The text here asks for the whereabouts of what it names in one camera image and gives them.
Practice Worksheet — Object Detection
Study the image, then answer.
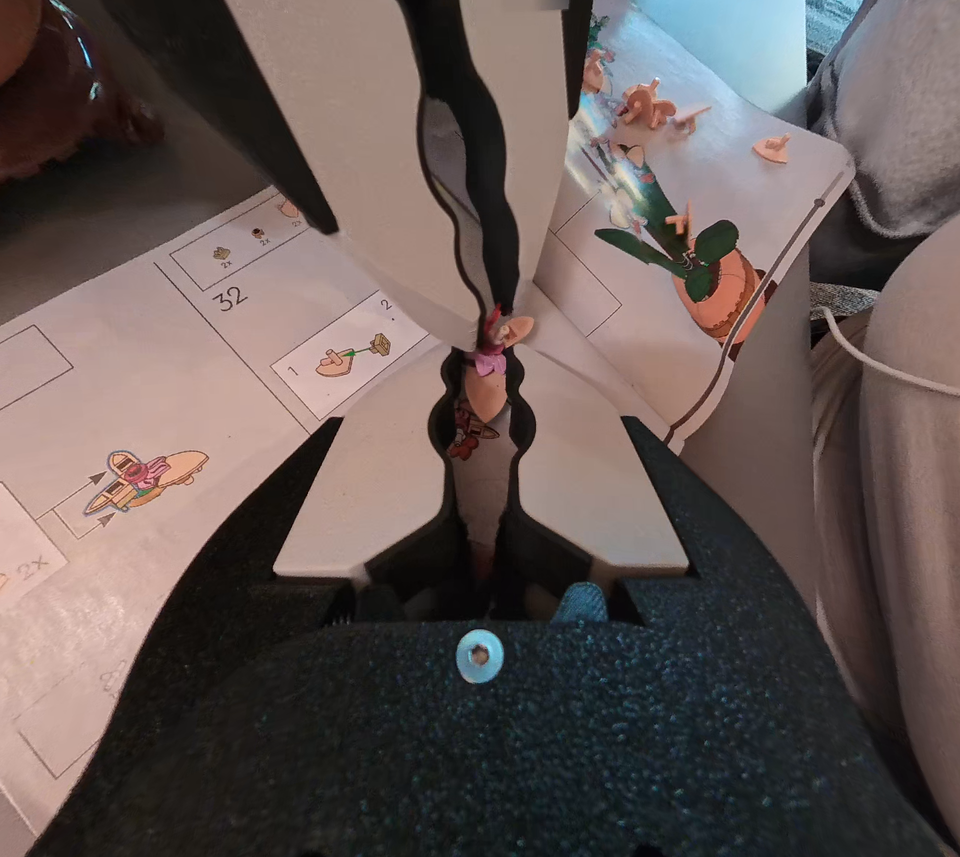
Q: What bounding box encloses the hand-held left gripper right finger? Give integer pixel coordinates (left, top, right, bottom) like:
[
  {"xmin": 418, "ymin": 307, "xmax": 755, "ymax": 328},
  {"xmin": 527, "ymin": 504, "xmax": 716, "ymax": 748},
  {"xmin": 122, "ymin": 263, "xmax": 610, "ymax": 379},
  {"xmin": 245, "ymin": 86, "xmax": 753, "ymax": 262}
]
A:
[{"xmin": 504, "ymin": 345, "xmax": 691, "ymax": 584}]

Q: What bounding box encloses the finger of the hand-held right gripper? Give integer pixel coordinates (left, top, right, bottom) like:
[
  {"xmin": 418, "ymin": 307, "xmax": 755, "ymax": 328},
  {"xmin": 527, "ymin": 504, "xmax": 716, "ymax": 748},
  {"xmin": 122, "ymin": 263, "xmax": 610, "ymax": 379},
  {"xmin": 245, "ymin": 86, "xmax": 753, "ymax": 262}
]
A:
[
  {"xmin": 201, "ymin": 0, "xmax": 489, "ymax": 354},
  {"xmin": 408, "ymin": 0, "xmax": 580, "ymax": 317}
]

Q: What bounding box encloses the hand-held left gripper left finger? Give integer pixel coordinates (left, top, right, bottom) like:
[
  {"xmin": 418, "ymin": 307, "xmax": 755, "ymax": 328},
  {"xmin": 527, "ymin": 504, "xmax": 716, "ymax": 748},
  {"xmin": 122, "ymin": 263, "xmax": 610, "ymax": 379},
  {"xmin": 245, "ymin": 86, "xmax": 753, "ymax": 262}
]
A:
[{"xmin": 272, "ymin": 347, "xmax": 460, "ymax": 582}]

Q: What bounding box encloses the small toy brick orchid flower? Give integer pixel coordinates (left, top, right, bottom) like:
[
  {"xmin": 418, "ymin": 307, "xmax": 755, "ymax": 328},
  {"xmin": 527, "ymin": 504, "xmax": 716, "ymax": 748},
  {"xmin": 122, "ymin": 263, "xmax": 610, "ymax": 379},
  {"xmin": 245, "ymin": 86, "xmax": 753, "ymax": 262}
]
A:
[{"xmin": 461, "ymin": 302, "xmax": 537, "ymax": 427}]

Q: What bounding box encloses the grey desk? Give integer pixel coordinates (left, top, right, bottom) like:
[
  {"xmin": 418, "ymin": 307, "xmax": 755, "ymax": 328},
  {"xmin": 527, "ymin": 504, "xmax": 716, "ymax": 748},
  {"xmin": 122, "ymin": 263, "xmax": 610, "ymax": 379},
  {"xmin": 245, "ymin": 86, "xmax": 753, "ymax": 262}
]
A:
[{"xmin": 0, "ymin": 0, "xmax": 820, "ymax": 857}]

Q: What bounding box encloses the tan toy brick petal cluster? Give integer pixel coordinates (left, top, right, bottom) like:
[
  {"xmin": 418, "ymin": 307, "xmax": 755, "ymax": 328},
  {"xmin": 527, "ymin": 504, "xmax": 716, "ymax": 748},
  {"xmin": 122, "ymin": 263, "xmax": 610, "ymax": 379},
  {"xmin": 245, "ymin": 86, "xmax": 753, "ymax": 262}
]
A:
[{"xmin": 618, "ymin": 77, "xmax": 676, "ymax": 131}]

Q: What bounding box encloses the toy brick pot brown stand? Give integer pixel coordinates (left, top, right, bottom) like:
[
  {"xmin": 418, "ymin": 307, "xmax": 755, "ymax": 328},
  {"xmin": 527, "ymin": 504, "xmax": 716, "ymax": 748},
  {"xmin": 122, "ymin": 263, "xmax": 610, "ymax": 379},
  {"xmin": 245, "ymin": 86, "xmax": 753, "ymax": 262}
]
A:
[{"xmin": 0, "ymin": 0, "xmax": 166, "ymax": 187}]

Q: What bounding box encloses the toy brick instruction booklet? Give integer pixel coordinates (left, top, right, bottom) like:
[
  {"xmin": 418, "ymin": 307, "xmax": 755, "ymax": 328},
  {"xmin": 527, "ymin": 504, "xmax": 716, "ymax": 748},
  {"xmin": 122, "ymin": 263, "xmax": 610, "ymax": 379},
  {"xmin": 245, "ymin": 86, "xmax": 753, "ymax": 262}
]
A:
[{"xmin": 0, "ymin": 0, "xmax": 858, "ymax": 839}]

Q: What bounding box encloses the person's grey sweater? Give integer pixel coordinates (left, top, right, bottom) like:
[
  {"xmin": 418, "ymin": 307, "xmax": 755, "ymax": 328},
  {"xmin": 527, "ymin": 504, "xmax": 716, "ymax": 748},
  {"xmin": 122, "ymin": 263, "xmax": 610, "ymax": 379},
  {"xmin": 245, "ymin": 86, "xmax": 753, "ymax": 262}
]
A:
[{"xmin": 808, "ymin": 0, "xmax": 960, "ymax": 258}]

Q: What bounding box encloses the thin white cable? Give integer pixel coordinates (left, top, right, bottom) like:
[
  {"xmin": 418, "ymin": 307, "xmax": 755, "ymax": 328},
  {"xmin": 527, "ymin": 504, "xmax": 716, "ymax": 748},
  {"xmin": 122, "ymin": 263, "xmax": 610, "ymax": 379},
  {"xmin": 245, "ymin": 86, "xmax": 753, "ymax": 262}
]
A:
[{"xmin": 817, "ymin": 305, "xmax": 960, "ymax": 397}]

